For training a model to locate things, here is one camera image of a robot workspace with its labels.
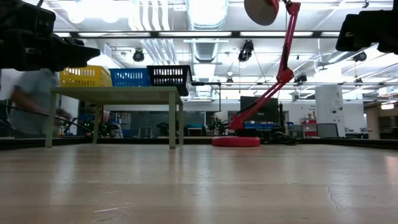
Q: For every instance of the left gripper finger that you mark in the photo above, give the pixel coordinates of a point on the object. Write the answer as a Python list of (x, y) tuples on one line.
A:
[(76, 56)]

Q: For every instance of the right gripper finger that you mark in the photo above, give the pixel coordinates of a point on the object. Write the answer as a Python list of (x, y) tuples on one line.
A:
[(357, 31)]

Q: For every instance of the yellow plastic basket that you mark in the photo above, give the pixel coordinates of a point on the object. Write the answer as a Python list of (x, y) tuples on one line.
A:
[(85, 76)]

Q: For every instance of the blue plastic basket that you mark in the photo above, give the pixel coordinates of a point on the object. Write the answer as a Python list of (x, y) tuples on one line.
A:
[(129, 77)]

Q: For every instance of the black plastic basket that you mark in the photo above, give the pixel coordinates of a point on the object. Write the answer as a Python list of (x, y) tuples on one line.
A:
[(169, 76)]

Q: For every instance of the background black robot arm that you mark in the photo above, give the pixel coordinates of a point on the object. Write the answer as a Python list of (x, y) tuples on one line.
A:
[(109, 128)]

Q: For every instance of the red desk lamp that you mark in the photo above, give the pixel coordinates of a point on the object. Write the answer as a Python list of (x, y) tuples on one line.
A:
[(283, 74)]

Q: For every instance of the black ceiling spotlight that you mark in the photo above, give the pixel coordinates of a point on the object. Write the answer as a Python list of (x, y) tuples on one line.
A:
[(138, 55), (300, 77), (246, 49), (360, 56)]

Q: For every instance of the person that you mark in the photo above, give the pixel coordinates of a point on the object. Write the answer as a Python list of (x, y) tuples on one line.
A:
[(32, 102)]

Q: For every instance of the green perforated metal shelf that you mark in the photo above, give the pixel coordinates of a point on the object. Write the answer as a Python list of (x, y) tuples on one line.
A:
[(118, 95)]

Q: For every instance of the white cabinet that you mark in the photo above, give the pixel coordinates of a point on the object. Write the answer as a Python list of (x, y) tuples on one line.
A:
[(329, 102)]

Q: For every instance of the red storage bins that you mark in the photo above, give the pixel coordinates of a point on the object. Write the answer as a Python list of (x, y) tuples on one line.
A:
[(308, 127)]

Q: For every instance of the black background monitor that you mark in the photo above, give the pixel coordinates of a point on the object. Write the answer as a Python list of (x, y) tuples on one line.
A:
[(270, 109)]

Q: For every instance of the overhead LED light bar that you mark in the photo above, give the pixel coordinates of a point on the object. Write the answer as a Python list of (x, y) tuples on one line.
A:
[(192, 34)]

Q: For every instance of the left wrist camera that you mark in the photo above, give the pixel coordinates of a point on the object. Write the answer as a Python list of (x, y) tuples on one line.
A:
[(28, 17)]

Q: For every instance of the black aluminium table frame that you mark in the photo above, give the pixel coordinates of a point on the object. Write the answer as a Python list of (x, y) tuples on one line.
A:
[(25, 142)]

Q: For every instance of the silver ventilation duct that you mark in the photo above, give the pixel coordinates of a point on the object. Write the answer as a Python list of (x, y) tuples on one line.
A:
[(206, 15)]

